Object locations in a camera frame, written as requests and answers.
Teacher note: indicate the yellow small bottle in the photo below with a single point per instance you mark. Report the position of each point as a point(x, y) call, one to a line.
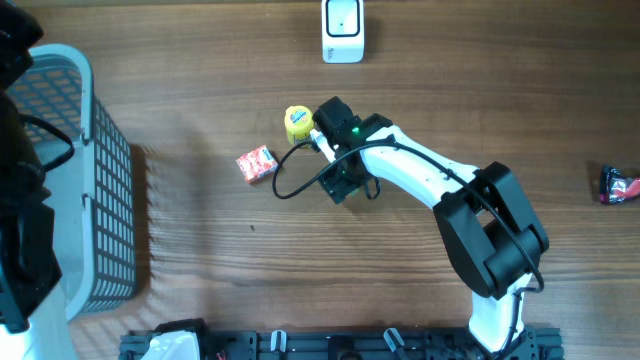
point(298, 123)

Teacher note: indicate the red white small carton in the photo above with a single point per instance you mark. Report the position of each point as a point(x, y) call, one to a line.
point(257, 164)

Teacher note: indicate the black red snack packet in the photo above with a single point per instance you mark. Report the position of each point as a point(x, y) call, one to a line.
point(615, 188)

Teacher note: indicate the round tin can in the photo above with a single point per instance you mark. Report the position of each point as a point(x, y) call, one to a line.
point(354, 192)

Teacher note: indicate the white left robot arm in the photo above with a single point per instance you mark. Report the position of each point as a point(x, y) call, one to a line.
point(33, 322)

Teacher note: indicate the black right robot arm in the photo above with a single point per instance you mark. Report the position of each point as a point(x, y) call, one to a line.
point(493, 238)

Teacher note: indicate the white barcode scanner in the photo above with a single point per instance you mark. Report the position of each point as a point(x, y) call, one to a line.
point(343, 31)

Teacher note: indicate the grey plastic basket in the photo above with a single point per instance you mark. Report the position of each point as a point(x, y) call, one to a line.
point(92, 193)

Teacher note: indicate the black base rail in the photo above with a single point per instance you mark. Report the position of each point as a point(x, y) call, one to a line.
point(192, 339)

